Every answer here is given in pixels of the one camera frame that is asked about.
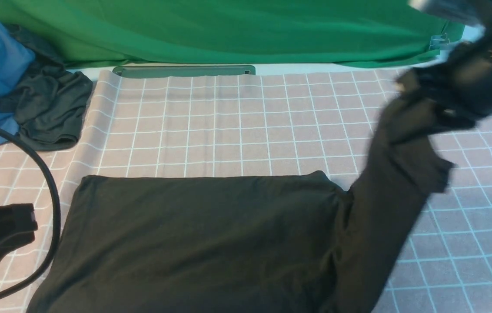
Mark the dark gray long-sleeve shirt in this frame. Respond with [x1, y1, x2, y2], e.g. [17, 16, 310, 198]
[27, 97, 453, 313]

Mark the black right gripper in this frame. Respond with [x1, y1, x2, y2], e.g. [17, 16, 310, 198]
[396, 30, 492, 131]

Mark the green backdrop cloth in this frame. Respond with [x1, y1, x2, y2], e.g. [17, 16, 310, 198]
[0, 0, 465, 69]

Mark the clear binder clip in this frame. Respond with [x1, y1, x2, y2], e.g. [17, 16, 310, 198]
[429, 33, 451, 51]

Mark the pink checkered tablecloth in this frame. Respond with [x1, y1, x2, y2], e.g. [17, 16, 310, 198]
[0, 65, 492, 313]

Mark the dark gray crumpled garment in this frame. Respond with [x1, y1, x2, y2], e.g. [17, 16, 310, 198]
[0, 24, 94, 151]

